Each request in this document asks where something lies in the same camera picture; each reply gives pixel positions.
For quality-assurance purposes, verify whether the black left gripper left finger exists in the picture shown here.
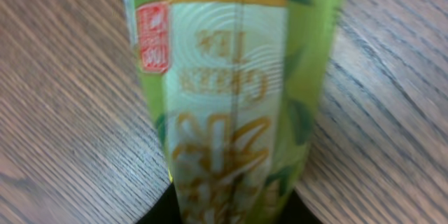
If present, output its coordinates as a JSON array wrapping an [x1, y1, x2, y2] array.
[[136, 183, 182, 224]]

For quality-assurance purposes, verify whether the green tea snack packet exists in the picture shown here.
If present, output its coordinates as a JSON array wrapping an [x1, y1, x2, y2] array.
[[124, 0, 342, 223]]

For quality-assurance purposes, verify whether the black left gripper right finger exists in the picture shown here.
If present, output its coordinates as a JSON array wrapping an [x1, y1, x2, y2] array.
[[276, 191, 323, 224]]

